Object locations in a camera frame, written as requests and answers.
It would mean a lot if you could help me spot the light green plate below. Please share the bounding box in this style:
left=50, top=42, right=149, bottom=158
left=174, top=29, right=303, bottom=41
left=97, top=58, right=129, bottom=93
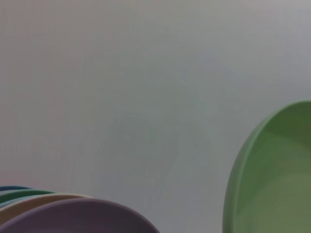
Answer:
left=222, top=99, right=311, bottom=233

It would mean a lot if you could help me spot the lilac plate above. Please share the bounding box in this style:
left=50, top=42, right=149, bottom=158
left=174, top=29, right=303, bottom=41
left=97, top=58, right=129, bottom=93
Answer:
left=0, top=198, right=161, bottom=233

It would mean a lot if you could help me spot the tan plate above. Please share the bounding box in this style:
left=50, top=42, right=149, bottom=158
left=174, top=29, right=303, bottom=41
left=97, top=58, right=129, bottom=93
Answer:
left=0, top=193, right=93, bottom=220

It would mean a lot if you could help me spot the dark green plate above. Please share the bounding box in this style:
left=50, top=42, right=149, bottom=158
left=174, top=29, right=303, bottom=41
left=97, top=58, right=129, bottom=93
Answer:
left=0, top=189, right=58, bottom=204

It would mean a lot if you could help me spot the light blue plate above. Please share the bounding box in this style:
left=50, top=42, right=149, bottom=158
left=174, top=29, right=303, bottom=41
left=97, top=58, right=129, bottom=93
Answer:
left=0, top=195, right=35, bottom=209

